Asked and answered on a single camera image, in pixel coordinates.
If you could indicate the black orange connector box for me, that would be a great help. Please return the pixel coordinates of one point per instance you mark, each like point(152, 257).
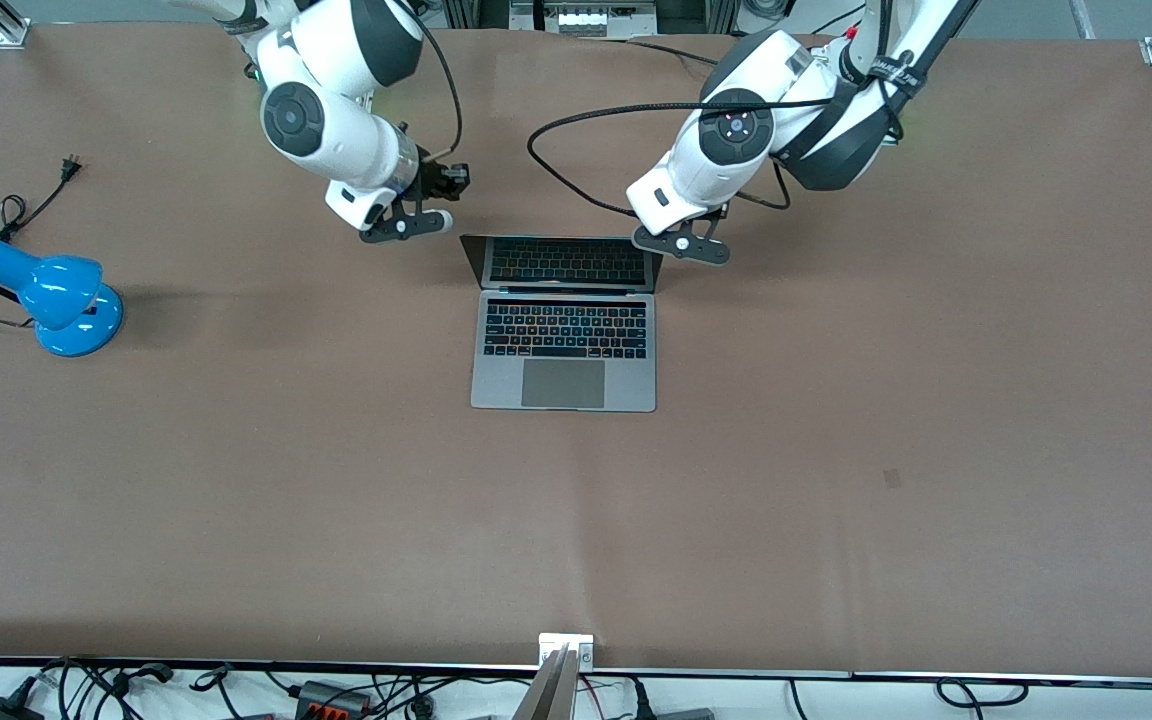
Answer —
point(331, 698)

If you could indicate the grey open-lid laptop computer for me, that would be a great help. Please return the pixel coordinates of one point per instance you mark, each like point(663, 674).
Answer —
point(563, 385)

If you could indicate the grey power strip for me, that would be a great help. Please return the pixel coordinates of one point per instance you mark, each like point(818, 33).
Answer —
point(581, 18)

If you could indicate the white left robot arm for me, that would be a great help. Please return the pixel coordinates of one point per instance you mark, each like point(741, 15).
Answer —
point(736, 125)

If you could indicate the blue desk lamp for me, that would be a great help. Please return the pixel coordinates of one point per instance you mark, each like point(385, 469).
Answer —
point(61, 300)

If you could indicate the black power adapter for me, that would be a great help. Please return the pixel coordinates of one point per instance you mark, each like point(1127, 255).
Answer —
point(1, 708)

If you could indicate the silver table edge bracket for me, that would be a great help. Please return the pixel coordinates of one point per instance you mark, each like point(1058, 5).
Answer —
point(551, 642)

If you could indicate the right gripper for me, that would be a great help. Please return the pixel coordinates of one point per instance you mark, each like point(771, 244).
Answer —
point(433, 178)

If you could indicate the grey camera mount pole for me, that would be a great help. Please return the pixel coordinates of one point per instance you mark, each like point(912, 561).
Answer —
point(546, 695)

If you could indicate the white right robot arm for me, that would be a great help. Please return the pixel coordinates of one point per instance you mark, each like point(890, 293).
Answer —
point(336, 110)

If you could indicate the black metal rack frame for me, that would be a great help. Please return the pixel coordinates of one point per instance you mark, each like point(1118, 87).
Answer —
point(471, 12)

